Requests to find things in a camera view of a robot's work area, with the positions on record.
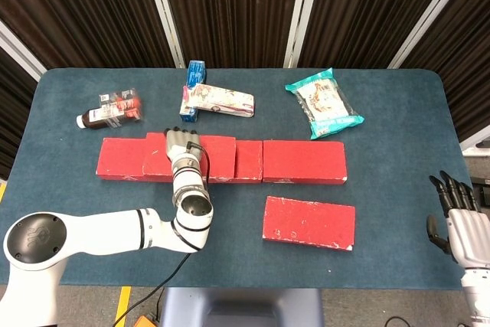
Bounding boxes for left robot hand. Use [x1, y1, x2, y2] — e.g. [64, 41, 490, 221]
[163, 126, 204, 163]

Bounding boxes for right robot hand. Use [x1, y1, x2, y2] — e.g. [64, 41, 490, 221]
[426, 169, 490, 267]

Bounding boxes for red brick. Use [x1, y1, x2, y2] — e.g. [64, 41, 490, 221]
[142, 132, 237, 184]
[95, 137, 149, 182]
[208, 139, 264, 185]
[262, 195, 357, 252]
[261, 139, 348, 185]

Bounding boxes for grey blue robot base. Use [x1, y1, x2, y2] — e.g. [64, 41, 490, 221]
[158, 287, 325, 327]

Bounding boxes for black box device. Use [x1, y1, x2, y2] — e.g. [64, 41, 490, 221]
[474, 176, 490, 208]

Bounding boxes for white pink pouch package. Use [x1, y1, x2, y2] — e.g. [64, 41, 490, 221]
[182, 82, 256, 118]

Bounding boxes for clear red black package box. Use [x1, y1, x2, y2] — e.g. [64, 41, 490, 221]
[98, 87, 143, 129]

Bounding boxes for blue carton box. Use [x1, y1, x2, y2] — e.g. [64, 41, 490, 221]
[178, 60, 207, 124]

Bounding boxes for brown bottle white cap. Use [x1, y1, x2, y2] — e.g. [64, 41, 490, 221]
[75, 107, 127, 129]

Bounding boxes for blue felt table cover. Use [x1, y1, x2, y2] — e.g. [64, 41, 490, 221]
[5, 67, 479, 290]

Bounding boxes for brown pleated curtain panel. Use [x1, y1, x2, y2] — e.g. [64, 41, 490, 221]
[294, 0, 460, 70]
[0, 45, 39, 181]
[397, 0, 490, 144]
[0, 0, 177, 71]
[158, 0, 303, 70]

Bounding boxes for teal snack packet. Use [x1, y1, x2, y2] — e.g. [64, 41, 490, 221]
[284, 67, 365, 140]

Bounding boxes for yellow floor tape strip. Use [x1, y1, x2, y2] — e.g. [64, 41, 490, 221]
[113, 286, 132, 327]

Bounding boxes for orange floor object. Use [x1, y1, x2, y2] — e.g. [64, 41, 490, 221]
[133, 314, 162, 327]

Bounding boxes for white partition post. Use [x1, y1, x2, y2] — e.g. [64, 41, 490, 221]
[0, 20, 47, 82]
[459, 127, 490, 156]
[387, 0, 482, 70]
[283, 0, 325, 70]
[141, 0, 188, 70]

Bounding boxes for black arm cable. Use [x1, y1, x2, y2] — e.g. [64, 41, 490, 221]
[113, 142, 211, 327]

